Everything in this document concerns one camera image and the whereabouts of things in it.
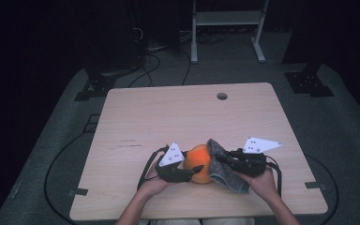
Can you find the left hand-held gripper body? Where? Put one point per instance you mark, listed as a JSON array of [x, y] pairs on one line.
[[172, 173]]

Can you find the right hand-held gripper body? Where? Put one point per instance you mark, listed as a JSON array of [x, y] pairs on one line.
[[251, 165]]

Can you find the orange plush toy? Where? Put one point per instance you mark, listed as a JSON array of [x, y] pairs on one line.
[[198, 157]]

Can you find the grey cloth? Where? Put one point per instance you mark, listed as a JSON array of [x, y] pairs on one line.
[[228, 179]]

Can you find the person's left hand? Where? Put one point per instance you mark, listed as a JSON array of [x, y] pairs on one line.
[[154, 186]]

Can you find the person's right hand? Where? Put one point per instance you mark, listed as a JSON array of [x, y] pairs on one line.
[[262, 186]]

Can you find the black stand base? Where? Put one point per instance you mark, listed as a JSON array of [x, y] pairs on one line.
[[100, 84], [306, 82]]

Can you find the white metal stand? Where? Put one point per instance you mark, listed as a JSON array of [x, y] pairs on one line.
[[225, 18]]

